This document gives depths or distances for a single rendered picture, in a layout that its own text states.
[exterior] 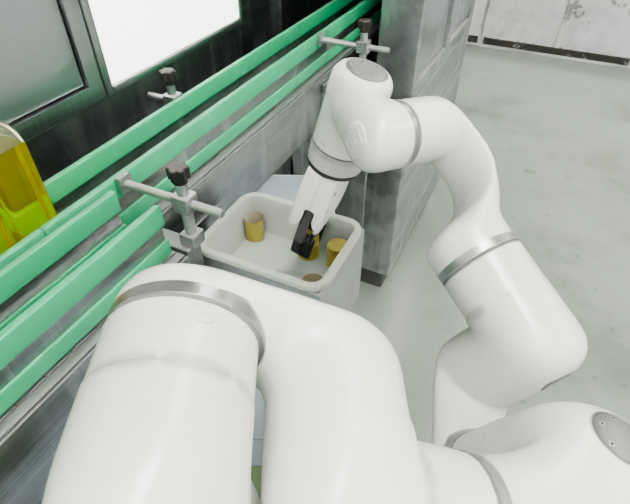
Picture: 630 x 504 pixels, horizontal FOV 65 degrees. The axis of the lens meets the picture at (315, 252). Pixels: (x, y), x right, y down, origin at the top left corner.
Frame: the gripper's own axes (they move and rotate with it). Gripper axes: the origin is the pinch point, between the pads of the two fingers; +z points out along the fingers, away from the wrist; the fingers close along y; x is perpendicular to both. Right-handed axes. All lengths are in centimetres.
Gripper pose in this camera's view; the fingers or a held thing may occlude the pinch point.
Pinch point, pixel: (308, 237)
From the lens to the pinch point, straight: 76.9
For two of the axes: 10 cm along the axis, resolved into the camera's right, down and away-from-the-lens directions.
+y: -4.1, 6.1, -6.8
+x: 8.8, 4.6, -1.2
